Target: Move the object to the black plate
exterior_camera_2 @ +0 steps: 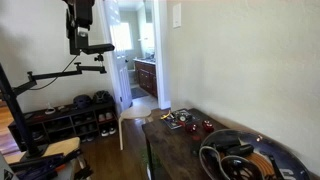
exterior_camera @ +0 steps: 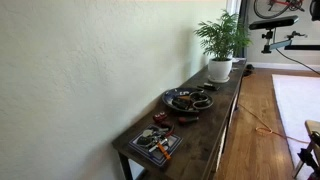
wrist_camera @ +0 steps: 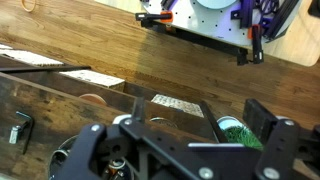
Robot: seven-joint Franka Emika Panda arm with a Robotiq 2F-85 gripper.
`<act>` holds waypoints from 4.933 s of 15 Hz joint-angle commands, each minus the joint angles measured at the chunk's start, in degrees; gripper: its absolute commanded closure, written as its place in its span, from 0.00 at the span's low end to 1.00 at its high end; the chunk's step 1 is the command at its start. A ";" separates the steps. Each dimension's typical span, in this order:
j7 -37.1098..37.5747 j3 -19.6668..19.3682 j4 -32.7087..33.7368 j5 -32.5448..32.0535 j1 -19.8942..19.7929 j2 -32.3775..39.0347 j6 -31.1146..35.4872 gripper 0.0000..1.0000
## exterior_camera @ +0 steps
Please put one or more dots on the white plant pot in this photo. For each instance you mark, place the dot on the white plant pot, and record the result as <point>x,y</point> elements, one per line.
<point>219,69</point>

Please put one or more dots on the black bar camera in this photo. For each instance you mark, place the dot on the black bar camera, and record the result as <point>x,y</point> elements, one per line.
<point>273,22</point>

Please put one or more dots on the black rectangular remote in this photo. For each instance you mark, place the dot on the black rectangular remote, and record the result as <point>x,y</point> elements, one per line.
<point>210,86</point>

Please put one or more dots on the black bike light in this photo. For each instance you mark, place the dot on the black bike light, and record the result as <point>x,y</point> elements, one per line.
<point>187,106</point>
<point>178,104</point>

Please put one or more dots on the white rug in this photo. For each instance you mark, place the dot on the white rug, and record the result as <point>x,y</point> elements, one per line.
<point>296,100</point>

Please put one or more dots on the metal key cluster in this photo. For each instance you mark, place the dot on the metal key cluster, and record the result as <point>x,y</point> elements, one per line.
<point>150,140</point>

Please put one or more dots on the light wooden stool with clamps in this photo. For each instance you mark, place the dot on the light wooden stool with clamps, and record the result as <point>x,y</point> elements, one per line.
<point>311,126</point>

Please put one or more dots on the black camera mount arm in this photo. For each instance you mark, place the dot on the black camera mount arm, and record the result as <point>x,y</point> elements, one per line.
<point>276,45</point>

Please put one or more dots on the white pot saucer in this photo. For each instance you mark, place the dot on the white pot saucer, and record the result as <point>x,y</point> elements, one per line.
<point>218,81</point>

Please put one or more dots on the black light with red button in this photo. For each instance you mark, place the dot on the black light with red button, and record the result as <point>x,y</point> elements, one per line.
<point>187,120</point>

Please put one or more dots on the blue white square tray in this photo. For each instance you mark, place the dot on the blue white square tray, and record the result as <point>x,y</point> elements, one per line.
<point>173,143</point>

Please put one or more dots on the dark round plate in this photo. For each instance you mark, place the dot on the dark round plate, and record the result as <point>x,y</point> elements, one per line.
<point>169,96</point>

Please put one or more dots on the green potted palm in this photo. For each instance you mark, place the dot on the green potted palm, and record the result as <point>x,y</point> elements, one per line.
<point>221,36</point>

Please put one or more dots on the small red bike light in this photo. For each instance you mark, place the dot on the small red bike light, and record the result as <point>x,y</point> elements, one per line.
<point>160,117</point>

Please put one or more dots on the red bicycle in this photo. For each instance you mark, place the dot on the red bicycle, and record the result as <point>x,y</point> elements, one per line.
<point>266,11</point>

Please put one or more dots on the dark wooden console table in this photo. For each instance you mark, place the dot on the dark wooden console table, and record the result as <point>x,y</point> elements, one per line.
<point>125,168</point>

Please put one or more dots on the black shoes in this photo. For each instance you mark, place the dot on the black shoes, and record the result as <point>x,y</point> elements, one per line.
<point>248,69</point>

